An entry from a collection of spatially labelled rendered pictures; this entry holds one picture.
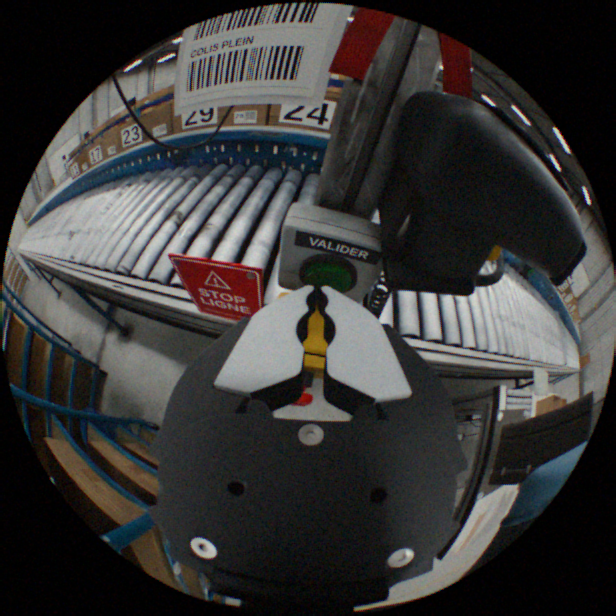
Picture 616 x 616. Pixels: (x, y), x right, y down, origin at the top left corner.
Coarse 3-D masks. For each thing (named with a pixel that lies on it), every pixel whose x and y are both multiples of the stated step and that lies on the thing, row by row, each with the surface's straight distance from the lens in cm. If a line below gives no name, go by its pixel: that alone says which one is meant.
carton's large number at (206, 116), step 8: (192, 112) 88; (200, 112) 86; (208, 112) 84; (216, 112) 83; (184, 120) 91; (192, 120) 89; (200, 120) 87; (208, 120) 85; (216, 120) 83; (184, 128) 92
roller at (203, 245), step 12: (252, 168) 73; (240, 180) 66; (252, 180) 67; (240, 192) 60; (228, 204) 55; (240, 204) 59; (216, 216) 52; (228, 216) 53; (204, 228) 50; (216, 228) 49; (204, 240) 47; (216, 240) 49; (192, 252) 45; (204, 252) 45; (180, 288) 43
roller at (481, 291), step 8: (480, 288) 72; (480, 296) 71; (480, 304) 70; (488, 304) 71; (488, 312) 69; (488, 320) 67; (488, 328) 66; (488, 336) 66; (488, 344) 65; (496, 344) 66; (488, 352) 65; (496, 352) 66
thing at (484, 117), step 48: (432, 96) 8; (432, 144) 7; (480, 144) 6; (528, 144) 8; (432, 192) 7; (480, 192) 7; (528, 192) 8; (432, 240) 10; (480, 240) 10; (528, 240) 9; (576, 240) 12; (432, 288) 11
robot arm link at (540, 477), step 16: (576, 448) 19; (544, 464) 18; (560, 464) 14; (576, 464) 13; (528, 480) 15; (544, 480) 13; (560, 480) 13; (528, 496) 14; (544, 496) 13; (512, 512) 15; (528, 512) 13; (512, 528) 14; (496, 544) 15; (480, 560) 17; (464, 576) 18
